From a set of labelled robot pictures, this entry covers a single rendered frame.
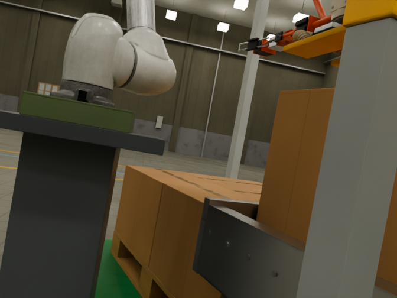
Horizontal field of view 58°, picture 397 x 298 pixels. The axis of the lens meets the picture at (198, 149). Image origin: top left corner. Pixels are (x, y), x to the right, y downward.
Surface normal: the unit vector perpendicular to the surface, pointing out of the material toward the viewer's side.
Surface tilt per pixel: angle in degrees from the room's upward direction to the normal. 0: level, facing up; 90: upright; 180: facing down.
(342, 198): 90
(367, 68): 90
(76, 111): 90
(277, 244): 90
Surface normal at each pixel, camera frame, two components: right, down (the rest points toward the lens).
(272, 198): -0.87, -0.14
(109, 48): 0.77, 0.13
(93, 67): 0.36, 0.14
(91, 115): 0.15, 0.05
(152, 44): 0.64, -0.27
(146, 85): 0.47, 0.71
